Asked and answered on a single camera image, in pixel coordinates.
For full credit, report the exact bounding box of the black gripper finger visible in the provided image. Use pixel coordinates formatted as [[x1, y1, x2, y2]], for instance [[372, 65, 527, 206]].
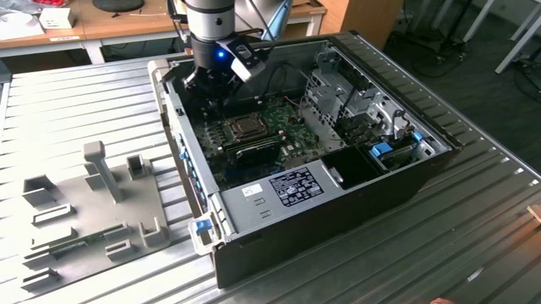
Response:
[[181, 66, 220, 110], [218, 71, 248, 108]]

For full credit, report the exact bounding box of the silver CPU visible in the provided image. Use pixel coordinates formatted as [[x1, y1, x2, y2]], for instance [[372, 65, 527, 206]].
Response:
[[236, 118, 264, 136]]

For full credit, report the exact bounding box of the metal socket cover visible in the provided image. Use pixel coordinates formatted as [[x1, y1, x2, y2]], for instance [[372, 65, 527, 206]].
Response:
[[228, 113, 272, 141]]

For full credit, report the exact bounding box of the CPU socket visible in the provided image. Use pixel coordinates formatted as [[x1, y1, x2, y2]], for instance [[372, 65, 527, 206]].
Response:
[[222, 112, 276, 143]]

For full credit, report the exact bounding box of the wooden desk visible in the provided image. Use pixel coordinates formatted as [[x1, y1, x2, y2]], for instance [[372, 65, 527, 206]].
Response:
[[78, 0, 329, 66], [0, 0, 105, 66]]

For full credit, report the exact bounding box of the metal drive cage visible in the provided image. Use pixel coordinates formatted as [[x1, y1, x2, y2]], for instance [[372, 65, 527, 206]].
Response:
[[301, 41, 384, 151]]

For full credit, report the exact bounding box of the green motherboard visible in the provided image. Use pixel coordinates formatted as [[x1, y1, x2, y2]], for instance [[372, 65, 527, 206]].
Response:
[[190, 96, 325, 193]]

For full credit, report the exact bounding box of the black round object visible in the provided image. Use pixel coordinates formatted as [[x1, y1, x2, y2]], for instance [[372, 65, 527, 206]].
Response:
[[91, 0, 146, 13]]

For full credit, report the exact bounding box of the white cardboard box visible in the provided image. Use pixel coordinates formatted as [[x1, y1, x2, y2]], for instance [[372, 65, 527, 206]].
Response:
[[38, 7, 78, 30]]

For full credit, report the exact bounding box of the wooden cabinet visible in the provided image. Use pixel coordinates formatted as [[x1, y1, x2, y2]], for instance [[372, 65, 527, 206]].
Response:
[[317, 0, 407, 51]]

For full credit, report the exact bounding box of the grey power supply unit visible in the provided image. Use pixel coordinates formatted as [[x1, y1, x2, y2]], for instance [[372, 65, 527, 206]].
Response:
[[216, 158, 345, 237]]

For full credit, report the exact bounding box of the hard disk in blue carrier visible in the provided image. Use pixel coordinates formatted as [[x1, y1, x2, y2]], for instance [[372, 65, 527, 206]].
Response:
[[366, 141, 427, 174]]

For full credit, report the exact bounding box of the grey parts rack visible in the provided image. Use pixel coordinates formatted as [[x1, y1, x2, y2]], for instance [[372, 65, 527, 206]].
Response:
[[19, 140, 174, 293]]

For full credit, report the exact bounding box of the black open PC case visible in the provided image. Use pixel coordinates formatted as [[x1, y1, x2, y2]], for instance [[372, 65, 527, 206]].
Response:
[[146, 30, 467, 289]]

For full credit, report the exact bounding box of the green RAM stick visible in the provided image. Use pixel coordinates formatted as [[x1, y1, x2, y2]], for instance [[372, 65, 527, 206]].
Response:
[[47, 230, 113, 257]]

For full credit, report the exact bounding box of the white table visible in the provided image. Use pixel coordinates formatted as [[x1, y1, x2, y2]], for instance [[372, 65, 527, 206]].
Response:
[[493, 0, 541, 74]]

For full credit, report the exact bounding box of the wooden block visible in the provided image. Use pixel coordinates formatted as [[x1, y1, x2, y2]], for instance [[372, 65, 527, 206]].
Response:
[[527, 204, 541, 228]]

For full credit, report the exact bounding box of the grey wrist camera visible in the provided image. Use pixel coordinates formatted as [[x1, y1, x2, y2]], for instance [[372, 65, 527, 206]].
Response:
[[220, 38, 269, 80]]

